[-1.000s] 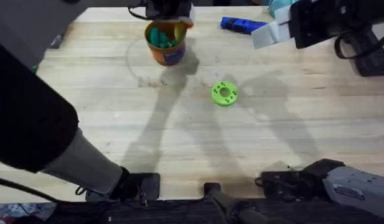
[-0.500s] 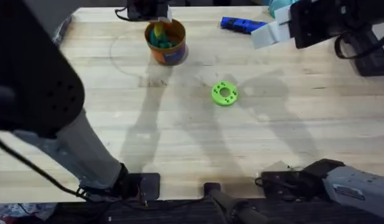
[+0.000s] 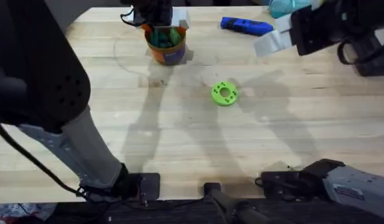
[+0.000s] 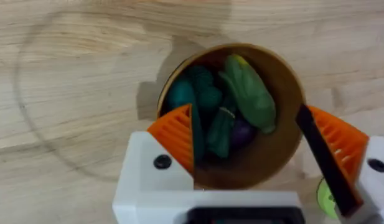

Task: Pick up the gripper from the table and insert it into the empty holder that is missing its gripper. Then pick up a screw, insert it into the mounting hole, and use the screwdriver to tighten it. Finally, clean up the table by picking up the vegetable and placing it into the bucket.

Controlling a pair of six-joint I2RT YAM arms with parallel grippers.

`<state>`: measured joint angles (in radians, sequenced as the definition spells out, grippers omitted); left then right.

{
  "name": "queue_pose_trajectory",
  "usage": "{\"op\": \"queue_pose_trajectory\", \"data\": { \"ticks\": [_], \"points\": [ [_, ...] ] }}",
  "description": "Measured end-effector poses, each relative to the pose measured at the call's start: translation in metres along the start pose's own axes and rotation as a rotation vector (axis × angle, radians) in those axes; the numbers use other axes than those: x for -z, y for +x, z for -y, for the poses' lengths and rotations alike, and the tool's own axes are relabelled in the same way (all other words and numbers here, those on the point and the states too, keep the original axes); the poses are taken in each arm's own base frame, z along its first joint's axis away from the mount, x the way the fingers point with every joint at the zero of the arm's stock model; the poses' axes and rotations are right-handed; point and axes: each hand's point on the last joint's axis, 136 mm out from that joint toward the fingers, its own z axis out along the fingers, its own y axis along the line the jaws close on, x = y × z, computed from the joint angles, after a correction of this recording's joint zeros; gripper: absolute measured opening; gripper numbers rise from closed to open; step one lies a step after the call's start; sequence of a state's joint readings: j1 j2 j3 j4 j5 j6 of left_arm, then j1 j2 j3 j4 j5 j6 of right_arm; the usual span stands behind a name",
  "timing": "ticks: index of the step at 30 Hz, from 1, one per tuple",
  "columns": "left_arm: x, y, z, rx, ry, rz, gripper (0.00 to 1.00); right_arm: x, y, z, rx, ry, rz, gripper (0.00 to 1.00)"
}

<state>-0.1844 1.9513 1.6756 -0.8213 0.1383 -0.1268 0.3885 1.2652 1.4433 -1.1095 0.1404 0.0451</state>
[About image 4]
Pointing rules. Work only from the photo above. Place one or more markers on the left gripper white and orange left finger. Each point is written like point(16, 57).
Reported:
point(166, 155)

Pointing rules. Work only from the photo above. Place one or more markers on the left gripper white and orange right finger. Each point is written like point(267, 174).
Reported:
point(350, 146)

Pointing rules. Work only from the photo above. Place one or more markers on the green disc with holes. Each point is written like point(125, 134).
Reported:
point(326, 199)

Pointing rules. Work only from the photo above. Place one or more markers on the brown tub of toy vegetables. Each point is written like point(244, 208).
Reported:
point(238, 115)

